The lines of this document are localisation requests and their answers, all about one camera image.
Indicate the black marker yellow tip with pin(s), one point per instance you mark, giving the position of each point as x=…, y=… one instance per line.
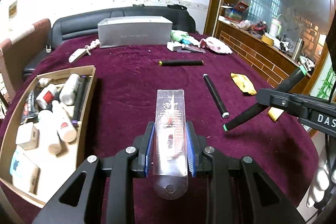
x=83, y=103

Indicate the large white bottle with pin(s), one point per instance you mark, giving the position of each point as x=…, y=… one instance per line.
x=69, y=90

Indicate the black marker yellow cap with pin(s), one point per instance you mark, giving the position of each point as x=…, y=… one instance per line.
x=178, y=63

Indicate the black marker white cap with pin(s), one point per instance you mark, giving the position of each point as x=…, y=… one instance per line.
x=216, y=97

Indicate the black snack packet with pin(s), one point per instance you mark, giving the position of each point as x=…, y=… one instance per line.
x=31, y=108

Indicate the black marker purple cap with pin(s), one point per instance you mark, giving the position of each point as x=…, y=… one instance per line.
x=78, y=100

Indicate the small white red-label bottle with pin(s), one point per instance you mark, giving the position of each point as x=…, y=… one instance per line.
x=46, y=96

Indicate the cardboard tray box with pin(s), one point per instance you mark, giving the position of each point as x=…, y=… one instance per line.
x=46, y=172

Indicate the pink cloth pouch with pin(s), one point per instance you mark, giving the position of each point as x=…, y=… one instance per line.
x=215, y=45

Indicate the white key fob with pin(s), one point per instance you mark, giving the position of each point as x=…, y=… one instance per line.
x=79, y=53

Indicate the grey rectangular box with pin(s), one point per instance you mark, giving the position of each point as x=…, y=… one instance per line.
x=134, y=31

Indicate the teal blue box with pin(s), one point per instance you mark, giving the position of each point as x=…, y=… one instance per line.
x=23, y=171

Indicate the steel thermos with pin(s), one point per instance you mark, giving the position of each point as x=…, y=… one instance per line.
x=297, y=49

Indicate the white bottle wide cap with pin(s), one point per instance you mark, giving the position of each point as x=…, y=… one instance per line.
x=48, y=132

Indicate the brown armchair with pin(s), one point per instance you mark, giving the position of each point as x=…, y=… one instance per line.
x=20, y=46

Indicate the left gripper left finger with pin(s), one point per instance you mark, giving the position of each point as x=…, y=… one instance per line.
x=99, y=185

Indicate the white dropper bottle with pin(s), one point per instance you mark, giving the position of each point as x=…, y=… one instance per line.
x=65, y=128

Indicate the yellow candy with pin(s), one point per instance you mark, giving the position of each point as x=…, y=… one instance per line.
x=274, y=113

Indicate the white small box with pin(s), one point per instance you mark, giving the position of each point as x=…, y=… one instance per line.
x=174, y=46

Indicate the white gloved right hand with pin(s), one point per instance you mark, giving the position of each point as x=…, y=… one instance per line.
x=321, y=181

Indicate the clear plastic package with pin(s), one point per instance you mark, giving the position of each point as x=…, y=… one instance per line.
x=170, y=167

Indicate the green plastic bag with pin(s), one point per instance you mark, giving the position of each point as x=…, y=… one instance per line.
x=183, y=37

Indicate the wooden counter shelf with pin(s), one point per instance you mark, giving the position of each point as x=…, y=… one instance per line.
x=271, y=64

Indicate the yellow snack packet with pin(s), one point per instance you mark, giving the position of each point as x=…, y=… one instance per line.
x=244, y=84

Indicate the black leather sofa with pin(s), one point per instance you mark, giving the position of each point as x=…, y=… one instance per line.
x=75, y=26

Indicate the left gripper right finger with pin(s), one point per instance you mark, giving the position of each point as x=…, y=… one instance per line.
x=238, y=190

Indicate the white square charger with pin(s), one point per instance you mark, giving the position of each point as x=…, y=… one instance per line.
x=27, y=136

